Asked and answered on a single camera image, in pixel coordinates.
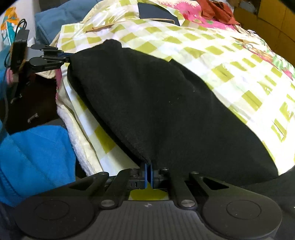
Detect green checkered plastic sheet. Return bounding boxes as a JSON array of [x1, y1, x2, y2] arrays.
[[55, 0, 295, 201]]

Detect white fluffy blanket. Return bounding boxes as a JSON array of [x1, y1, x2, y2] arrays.
[[56, 100, 103, 176]]

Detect bright blue fleece garment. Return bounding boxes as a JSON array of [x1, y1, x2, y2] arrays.
[[1, 49, 76, 207]]

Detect black pants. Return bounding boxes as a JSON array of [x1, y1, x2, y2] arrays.
[[67, 40, 278, 186]]

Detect pink floral bedsheet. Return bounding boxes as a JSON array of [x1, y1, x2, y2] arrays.
[[160, 1, 294, 80]]

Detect red-brown cloth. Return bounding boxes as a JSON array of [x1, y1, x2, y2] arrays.
[[197, 0, 240, 25]]

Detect dark blue garment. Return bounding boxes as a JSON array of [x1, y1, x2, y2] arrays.
[[34, 0, 99, 45]]

